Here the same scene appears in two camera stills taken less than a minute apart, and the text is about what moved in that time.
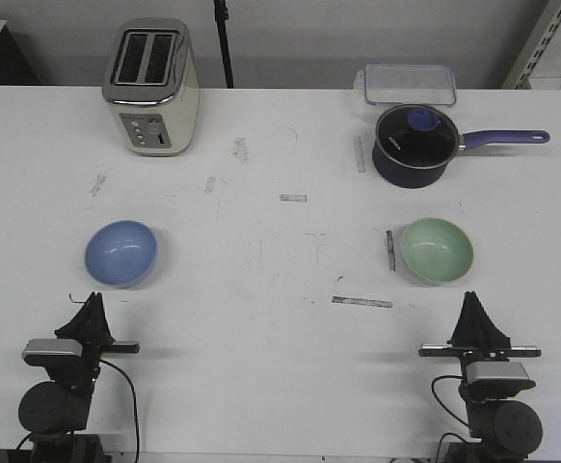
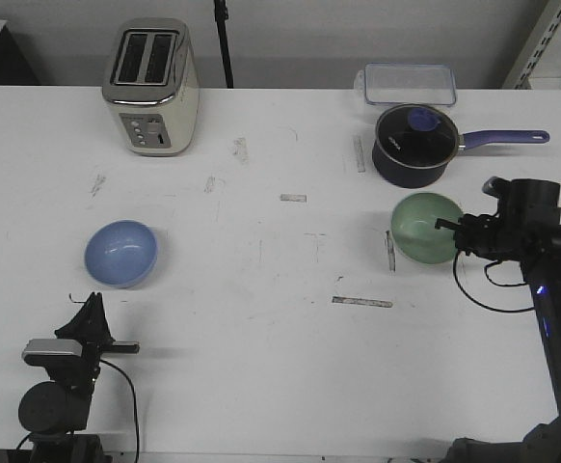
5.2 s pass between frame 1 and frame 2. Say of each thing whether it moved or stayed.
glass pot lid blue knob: stayed
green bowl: moved
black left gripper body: stayed
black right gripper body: moved
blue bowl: stayed
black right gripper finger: moved
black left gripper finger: stayed
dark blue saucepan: stayed
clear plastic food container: stayed
